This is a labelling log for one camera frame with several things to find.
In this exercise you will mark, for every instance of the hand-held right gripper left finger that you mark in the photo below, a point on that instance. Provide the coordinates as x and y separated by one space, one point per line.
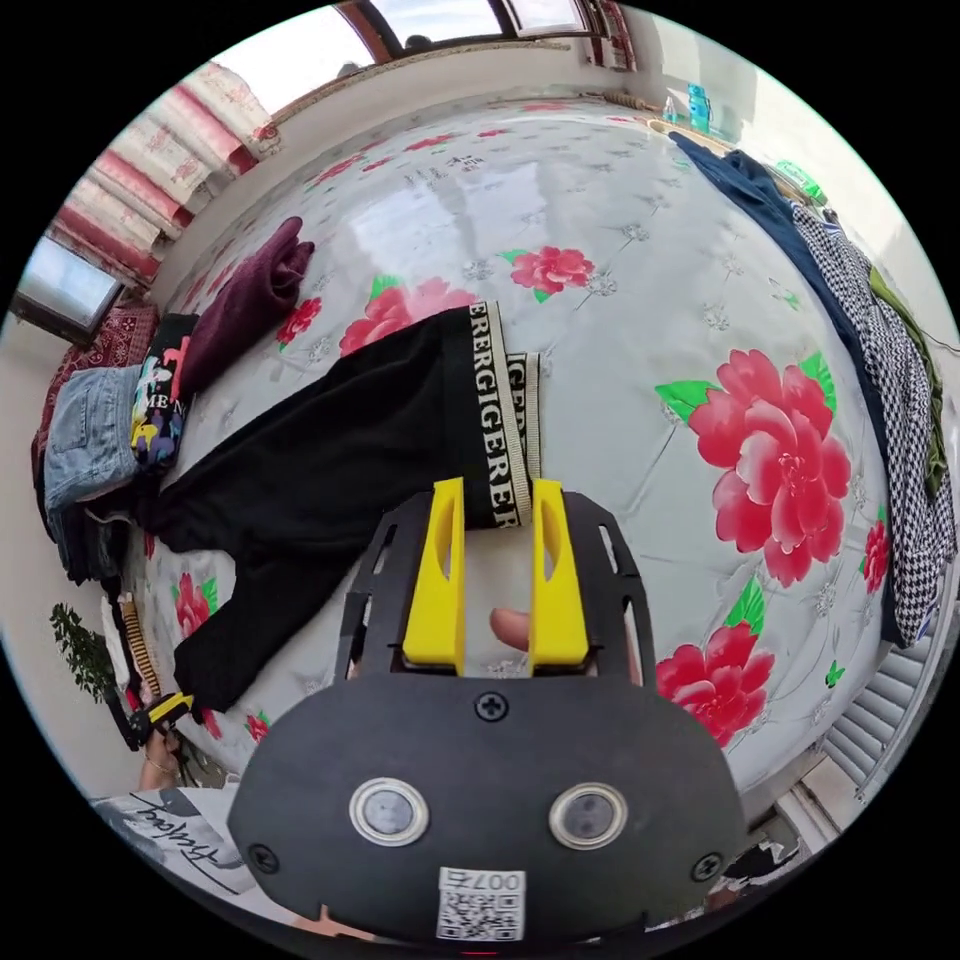
433 585

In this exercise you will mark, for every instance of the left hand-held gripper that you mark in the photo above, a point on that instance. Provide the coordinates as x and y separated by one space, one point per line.
133 720

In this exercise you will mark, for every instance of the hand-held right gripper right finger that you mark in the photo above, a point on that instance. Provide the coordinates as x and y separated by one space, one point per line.
559 600

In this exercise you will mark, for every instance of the black pants with lettered waistband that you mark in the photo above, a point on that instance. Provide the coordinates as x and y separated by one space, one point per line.
330 442

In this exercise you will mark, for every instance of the person's left hand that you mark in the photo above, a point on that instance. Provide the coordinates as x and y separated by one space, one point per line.
160 757

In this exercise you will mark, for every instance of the person's right hand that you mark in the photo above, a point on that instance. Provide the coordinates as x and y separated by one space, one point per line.
511 627

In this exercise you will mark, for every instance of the green potted plant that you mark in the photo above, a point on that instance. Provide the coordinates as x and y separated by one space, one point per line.
79 652

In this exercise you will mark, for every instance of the person's body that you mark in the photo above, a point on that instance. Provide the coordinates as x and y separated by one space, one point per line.
180 832

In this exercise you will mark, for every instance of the pile of folded clothes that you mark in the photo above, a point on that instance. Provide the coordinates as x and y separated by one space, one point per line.
90 442

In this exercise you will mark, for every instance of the white radiator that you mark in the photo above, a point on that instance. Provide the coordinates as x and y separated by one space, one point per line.
874 712

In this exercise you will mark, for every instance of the folded maroon sweater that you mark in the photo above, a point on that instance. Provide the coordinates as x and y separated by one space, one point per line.
240 307

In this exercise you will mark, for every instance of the bed with floral sheet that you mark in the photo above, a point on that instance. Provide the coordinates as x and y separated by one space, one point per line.
622 247

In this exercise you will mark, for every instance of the heap of clothes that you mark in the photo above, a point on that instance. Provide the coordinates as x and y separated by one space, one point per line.
862 330

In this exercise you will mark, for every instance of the small window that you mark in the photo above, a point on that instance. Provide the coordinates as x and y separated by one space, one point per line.
64 289

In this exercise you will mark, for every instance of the pink striped floral curtain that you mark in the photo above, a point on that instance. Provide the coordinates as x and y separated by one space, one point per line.
165 157

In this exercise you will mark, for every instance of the teal bottle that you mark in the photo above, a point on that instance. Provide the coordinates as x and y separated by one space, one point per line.
698 106

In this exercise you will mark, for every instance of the wooden framed window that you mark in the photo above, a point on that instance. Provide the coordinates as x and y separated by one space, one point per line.
465 22

